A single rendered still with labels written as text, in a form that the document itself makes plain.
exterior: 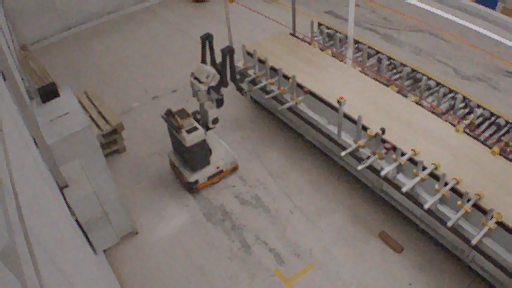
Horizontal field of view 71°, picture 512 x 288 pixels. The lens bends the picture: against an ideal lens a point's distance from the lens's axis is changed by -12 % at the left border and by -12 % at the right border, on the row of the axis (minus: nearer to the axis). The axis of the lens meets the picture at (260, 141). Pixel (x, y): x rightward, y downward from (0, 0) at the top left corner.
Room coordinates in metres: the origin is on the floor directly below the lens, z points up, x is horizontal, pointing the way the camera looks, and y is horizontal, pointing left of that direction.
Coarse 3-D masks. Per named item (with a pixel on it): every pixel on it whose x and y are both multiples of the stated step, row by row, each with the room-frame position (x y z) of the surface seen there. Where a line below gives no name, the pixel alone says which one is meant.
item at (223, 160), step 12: (216, 144) 3.80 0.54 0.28; (168, 156) 3.70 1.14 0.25; (216, 156) 3.58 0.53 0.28; (228, 156) 3.56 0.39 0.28; (204, 168) 3.40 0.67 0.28; (216, 168) 3.42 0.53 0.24; (228, 168) 3.50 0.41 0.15; (192, 180) 3.25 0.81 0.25; (204, 180) 3.32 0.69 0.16; (216, 180) 3.40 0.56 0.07; (192, 192) 3.24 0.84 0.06
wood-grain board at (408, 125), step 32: (288, 64) 4.50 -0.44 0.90; (320, 64) 4.43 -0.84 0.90; (320, 96) 3.75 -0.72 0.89; (352, 96) 3.69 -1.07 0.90; (384, 96) 3.64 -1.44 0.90; (416, 128) 3.04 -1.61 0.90; (448, 128) 3.00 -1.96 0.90; (416, 160) 2.60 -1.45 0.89; (448, 160) 2.54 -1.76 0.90; (480, 160) 2.49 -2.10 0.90
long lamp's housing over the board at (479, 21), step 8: (416, 0) 2.93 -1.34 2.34; (424, 0) 2.88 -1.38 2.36; (432, 0) 2.83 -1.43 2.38; (440, 0) 2.83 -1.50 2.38; (432, 8) 2.79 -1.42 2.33; (440, 8) 2.74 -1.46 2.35; (448, 8) 2.69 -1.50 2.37; (456, 8) 2.67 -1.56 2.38; (456, 16) 2.61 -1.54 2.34; (464, 16) 2.56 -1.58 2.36; (472, 16) 2.52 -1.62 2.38; (480, 16) 2.52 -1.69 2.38; (472, 24) 2.49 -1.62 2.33; (480, 24) 2.44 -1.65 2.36; (488, 24) 2.40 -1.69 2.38; (496, 24) 2.39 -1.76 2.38; (496, 32) 2.32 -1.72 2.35; (504, 32) 2.28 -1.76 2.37
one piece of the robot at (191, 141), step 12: (168, 108) 3.63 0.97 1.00; (168, 132) 3.73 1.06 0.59; (180, 132) 3.43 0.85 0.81; (192, 132) 3.41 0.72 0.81; (180, 144) 3.46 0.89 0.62; (192, 144) 3.34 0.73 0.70; (204, 144) 3.41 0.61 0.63; (180, 156) 3.55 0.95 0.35; (192, 156) 3.32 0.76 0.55; (204, 156) 3.40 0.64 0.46; (192, 168) 3.32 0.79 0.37
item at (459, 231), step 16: (256, 80) 4.46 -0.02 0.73; (304, 112) 3.73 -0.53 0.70; (320, 128) 3.42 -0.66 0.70; (336, 144) 3.20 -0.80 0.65; (384, 176) 2.62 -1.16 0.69; (400, 192) 2.44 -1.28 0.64; (416, 192) 2.37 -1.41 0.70; (432, 208) 2.14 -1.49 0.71; (464, 240) 1.79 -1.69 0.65; (480, 240) 1.73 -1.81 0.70; (496, 256) 1.54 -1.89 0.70
